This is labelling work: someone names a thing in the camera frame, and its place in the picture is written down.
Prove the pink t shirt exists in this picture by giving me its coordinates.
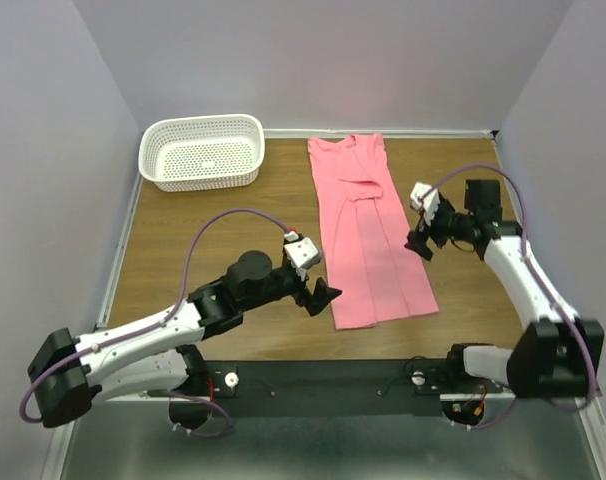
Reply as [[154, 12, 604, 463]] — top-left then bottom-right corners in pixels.
[[308, 134, 439, 330]]

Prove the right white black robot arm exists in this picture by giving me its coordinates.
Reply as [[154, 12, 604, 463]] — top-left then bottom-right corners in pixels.
[[406, 180, 604, 400]]

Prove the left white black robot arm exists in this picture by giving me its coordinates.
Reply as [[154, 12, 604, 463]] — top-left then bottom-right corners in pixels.
[[19, 250, 342, 428]]

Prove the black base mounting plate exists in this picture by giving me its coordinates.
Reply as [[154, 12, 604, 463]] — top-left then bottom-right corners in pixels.
[[147, 357, 504, 420]]

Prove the white perforated plastic basket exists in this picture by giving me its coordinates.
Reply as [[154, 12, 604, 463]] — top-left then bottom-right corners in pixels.
[[138, 114, 265, 193]]

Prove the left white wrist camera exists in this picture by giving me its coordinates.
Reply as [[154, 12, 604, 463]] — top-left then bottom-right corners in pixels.
[[283, 230, 322, 281]]

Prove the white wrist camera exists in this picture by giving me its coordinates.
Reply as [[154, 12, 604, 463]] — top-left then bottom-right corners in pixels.
[[283, 230, 322, 281], [409, 182, 441, 224]]

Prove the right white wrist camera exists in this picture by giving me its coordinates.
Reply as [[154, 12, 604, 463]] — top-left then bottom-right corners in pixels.
[[409, 182, 441, 224]]

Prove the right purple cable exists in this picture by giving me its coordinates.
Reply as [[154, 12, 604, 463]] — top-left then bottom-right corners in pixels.
[[417, 163, 602, 432]]

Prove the purple cable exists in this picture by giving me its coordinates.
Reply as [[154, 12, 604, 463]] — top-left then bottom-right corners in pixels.
[[417, 163, 602, 432], [18, 208, 294, 439]]

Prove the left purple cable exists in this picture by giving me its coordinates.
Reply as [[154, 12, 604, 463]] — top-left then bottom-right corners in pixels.
[[18, 208, 294, 439]]

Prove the aluminium frame rail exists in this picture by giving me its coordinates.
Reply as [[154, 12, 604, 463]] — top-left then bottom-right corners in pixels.
[[43, 398, 606, 479]]

